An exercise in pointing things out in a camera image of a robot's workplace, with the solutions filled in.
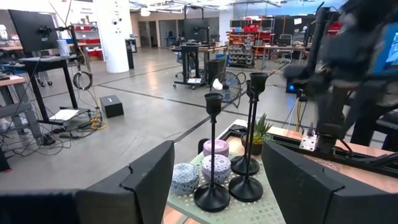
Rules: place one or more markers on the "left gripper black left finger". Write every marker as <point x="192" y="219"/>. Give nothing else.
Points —
<point x="124" y="199"/>

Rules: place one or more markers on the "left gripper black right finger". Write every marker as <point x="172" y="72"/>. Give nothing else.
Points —
<point x="311" y="199"/>

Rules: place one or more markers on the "blue white patterned candle tin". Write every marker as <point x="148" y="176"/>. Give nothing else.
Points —
<point x="185" y="180"/>

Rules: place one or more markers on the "black tall candlestick holder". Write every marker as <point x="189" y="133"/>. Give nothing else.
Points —
<point x="211" y="197"/>
<point x="245" y="189"/>
<point x="244" y="166"/>

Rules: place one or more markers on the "white maroon floral candle tin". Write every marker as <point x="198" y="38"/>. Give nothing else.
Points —
<point x="222" y="168"/>

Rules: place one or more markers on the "pink candle tin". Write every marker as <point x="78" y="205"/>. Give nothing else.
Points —
<point x="220" y="147"/>

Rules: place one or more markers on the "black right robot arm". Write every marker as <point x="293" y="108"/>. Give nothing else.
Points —
<point x="348" y="46"/>

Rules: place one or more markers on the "green perforated metal shelf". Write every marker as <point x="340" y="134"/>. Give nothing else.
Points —
<point x="242" y="211"/>

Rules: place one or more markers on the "potted green succulent plant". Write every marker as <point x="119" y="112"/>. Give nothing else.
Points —
<point x="259" y="133"/>

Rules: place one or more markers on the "black box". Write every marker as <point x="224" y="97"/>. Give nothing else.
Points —
<point x="111" y="107"/>

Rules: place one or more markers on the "white paper sheet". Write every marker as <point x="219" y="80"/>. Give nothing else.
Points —
<point x="63" y="114"/>

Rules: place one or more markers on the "black computer tower blue light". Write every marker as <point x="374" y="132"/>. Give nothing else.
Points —
<point x="290" y="88"/>

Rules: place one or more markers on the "black floor fan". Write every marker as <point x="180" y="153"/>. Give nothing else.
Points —
<point x="230" y="87"/>

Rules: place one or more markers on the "grey metal table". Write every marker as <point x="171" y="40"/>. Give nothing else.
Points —
<point x="15" y="109"/>

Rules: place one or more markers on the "black narrow cabinet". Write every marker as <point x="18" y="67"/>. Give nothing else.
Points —
<point x="130" y="54"/>

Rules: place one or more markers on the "black standing desk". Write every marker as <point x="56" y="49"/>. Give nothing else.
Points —
<point x="46" y="60"/>
<point x="189" y="62"/>

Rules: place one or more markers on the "wooden top workbench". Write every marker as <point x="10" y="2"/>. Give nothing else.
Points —
<point x="280" y="47"/>

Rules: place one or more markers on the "white cup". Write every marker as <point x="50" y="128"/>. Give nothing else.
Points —
<point x="63" y="48"/>

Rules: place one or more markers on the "parts bin rack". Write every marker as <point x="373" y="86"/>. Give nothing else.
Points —
<point x="241" y="51"/>

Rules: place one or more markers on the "black monitor on stand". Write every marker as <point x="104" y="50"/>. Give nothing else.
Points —
<point x="196" y="29"/>
<point x="32" y="31"/>

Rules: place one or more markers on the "silver metal bracket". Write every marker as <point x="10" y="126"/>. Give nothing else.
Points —
<point x="308" y="141"/>

